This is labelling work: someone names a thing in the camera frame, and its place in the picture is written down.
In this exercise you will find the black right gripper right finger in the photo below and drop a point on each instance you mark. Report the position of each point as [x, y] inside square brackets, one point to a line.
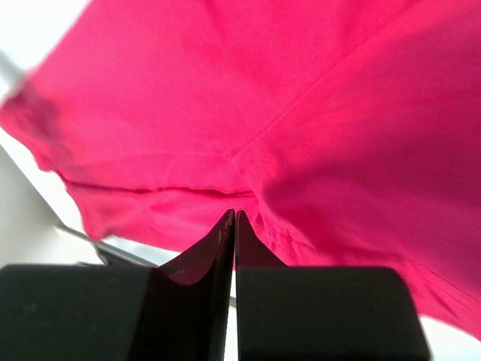
[320, 313]

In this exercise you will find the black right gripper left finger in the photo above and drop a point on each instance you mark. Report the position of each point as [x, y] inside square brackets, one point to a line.
[177, 311]

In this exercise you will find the magenta t shirt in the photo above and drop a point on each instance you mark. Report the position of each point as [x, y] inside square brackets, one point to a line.
[348, 131]

